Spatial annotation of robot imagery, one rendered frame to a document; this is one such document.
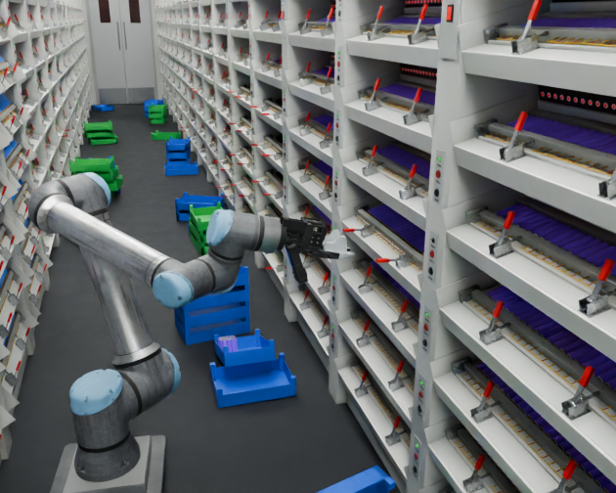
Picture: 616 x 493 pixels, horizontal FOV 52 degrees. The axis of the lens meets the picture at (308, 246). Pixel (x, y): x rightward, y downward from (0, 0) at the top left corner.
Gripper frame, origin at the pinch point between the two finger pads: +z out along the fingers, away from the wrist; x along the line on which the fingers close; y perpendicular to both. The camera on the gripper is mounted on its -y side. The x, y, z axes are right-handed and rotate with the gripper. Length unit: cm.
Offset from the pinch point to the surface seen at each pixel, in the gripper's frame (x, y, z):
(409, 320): 1.3, -17.5, 24.6
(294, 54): 114, 47, 5
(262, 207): 184, -37, 25
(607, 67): -68, 54, 1
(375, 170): 25.1, 19.3, 13.3
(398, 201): -0.3, 16.3, 10.1
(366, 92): 42, 40, 11
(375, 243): 18.3, -1.0, 16.4
